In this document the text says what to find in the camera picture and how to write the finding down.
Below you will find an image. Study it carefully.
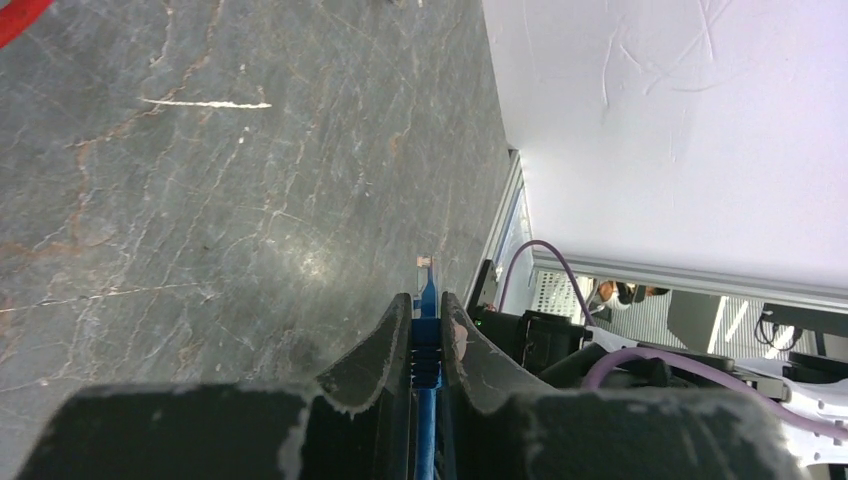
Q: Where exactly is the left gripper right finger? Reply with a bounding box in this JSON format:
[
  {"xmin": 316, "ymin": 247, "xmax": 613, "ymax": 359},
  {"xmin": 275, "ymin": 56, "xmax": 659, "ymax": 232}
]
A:
[{"xmin": 439, "ymin": 292, "xmax": 805, "ymax": 479}]

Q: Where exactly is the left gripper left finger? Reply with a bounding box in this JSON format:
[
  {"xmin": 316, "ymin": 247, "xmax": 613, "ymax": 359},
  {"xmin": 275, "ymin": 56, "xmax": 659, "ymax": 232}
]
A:
[{"xmin": 18, "ymin": 294, "xmax": 412, "ymax": 479}]

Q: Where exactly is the blue ethernet cable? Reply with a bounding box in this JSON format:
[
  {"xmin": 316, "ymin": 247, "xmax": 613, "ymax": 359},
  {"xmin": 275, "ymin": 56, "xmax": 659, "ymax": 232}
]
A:
[{"xmin": 409, "ymin": 255, "xmax": 444, "ymax": 480}]

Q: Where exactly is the red ethernet cable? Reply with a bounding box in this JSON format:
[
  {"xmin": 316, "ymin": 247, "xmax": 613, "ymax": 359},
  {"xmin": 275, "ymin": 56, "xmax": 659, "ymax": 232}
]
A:
[{"xmin": 0, "ymin": 0, "xmax": 56, "ymax": 51}]

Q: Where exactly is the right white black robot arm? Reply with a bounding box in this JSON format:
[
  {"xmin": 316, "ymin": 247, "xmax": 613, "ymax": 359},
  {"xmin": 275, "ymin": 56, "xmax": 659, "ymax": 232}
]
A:
[{"xmin": 470, "ymin": 306, "xmax": 847, "ymax": 466}]

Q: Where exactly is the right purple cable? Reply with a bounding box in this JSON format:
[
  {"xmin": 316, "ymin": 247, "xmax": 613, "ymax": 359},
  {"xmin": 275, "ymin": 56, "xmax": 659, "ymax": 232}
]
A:
[{"xmin": 498, "ymin": 239, "xmax": 848, "ymax": 444}]

